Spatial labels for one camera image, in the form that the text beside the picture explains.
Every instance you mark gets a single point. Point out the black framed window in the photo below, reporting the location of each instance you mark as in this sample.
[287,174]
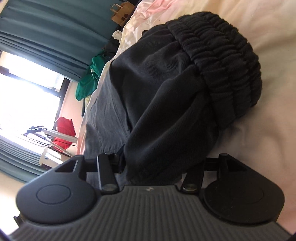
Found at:
[27,97]

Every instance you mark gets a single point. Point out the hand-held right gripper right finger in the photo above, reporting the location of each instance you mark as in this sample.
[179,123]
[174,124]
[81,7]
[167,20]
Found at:
[193,179]

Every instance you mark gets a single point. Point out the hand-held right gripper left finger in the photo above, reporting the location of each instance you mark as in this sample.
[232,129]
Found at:
[108,166]

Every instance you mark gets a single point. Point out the white cloth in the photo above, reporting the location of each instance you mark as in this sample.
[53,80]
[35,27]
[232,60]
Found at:
[116,35]

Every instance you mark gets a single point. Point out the brown paper bag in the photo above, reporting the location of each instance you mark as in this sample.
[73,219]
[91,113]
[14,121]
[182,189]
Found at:
[122,11]

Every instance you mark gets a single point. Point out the garment steamer stand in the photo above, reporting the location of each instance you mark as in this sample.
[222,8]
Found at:
[57,134]

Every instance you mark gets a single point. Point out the black elastic waist pants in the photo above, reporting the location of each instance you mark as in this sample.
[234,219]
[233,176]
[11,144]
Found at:
[173,92]

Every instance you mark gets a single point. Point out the pastel rainbow duvet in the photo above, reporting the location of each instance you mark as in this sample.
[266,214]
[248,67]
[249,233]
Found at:
[272,27]

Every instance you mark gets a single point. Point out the teal curtain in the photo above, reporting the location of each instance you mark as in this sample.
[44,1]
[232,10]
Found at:
[18,162]
[46,30]

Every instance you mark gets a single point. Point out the red garment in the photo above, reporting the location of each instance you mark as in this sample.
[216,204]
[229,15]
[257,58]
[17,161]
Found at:
[64,129]

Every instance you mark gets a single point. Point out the green garment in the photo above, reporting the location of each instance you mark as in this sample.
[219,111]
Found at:
[89,83]

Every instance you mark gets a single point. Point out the dark clothes pile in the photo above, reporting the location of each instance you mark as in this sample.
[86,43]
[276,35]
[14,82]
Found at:
[111,48]

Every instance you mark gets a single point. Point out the white standing appliance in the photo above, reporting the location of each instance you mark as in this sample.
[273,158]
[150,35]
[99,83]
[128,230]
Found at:
[48,156]

